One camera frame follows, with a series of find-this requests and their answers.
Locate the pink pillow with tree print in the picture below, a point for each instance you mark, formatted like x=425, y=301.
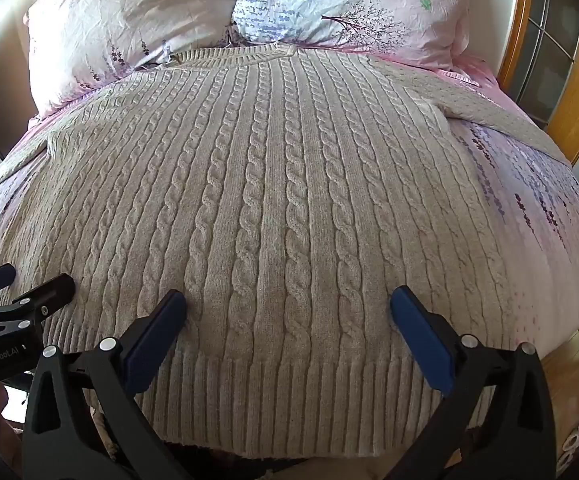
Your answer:
x=349, y=0

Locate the pink lavender print bed sheet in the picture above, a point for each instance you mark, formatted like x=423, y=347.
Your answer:
x=534, y=220

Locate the wooden door with glass panes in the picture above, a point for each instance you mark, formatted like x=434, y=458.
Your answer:
x=559, y=60

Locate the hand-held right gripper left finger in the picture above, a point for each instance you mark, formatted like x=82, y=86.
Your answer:
x=157, y=332

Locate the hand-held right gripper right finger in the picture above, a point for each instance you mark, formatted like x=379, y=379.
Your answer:
x=419, y=332

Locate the pale pink crinkled pillow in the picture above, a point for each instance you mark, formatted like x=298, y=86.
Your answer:
x=119, y=25

